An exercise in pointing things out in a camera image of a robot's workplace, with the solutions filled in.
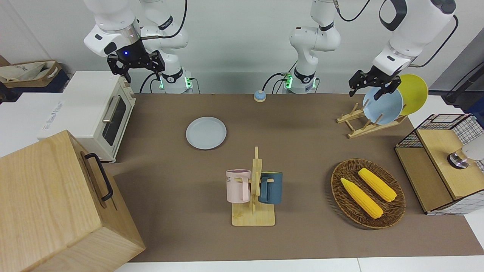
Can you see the gray plate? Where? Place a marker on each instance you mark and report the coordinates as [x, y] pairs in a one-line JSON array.
[[206, 133]]

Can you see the dark blue mug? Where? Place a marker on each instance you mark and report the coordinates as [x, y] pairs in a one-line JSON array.
[[273, 189]]

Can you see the pink mug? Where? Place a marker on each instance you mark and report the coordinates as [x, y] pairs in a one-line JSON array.
[[237, 187]]

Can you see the blue call bell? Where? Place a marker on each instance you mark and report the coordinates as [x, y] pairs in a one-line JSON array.
[[259, 96]]

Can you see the light blue plate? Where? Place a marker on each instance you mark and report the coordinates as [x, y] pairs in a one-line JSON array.
[[382, 107]]

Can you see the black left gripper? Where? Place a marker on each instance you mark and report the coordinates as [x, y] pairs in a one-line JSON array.
[[383, 75]]

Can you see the silver white cylindrical object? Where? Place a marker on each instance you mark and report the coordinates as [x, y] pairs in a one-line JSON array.
[[467, 155]]

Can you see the large wooden box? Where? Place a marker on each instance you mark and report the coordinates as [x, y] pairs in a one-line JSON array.
[[45, 204]]

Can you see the brown wicker basket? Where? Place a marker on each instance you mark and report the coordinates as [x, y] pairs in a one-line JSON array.
[[342, 200]]

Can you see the wooden mug tree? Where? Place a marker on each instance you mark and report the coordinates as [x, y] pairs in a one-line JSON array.
[[253, 217]]

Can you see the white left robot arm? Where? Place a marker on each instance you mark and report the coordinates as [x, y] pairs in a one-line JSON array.
[[315, 37]]

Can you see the white toaster oven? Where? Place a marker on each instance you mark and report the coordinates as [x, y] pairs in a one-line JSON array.
[[83, 102]]

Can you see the wooden dish rack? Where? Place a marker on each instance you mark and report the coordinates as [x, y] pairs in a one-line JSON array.
[[363, 128]]

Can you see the yellow corn cob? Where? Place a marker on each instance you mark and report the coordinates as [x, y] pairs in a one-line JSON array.
[[361, 198], [378, 185]]

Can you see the yellow plate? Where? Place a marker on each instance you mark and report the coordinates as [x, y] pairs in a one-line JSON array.
[[414, 94]]

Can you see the brown table mat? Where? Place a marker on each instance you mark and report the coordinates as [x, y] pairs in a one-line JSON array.
[[181, 181]]

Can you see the beige cloth bag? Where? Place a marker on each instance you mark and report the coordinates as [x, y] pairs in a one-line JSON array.
[[22, 71]]

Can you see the dark blue crate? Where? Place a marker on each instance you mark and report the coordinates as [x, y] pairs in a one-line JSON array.
[[56, 85]]

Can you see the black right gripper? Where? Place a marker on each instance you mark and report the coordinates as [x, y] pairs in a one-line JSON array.
[[130, 54]]

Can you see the brown cardboard box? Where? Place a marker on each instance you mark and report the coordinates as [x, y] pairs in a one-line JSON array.
[[53, 73]]

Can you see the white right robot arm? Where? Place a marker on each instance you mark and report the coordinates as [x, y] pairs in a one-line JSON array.
[[113, 22]]

